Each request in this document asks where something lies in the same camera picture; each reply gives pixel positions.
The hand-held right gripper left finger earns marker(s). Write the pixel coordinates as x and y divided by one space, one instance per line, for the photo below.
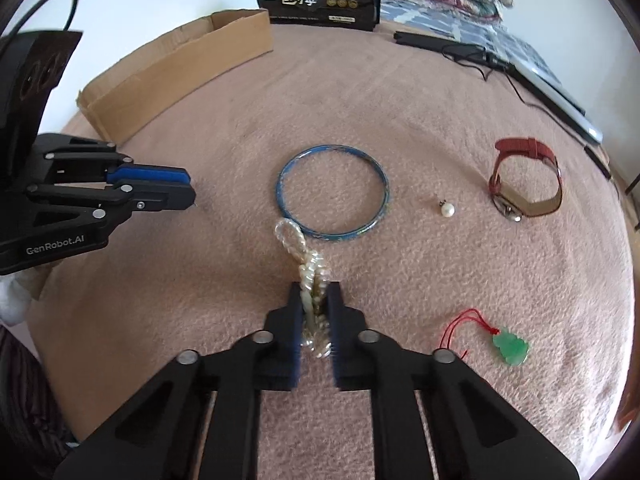
298 345

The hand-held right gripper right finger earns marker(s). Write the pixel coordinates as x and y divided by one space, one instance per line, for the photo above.
334 345

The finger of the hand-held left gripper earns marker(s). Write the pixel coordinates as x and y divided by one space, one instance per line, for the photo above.
150 174
160 196

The cardboard box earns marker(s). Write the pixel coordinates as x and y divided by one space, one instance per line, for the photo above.
175 80

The single pearl pendant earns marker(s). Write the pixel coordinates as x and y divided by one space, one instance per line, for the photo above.
447 211

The blue bangle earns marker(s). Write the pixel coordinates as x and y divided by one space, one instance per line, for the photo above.
330 148

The white cloth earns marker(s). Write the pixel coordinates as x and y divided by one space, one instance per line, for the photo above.
12 300

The dark striped cloth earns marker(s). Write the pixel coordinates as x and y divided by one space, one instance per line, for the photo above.
25 400

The blue checked bedsheet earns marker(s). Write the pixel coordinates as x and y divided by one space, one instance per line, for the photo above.
400 12

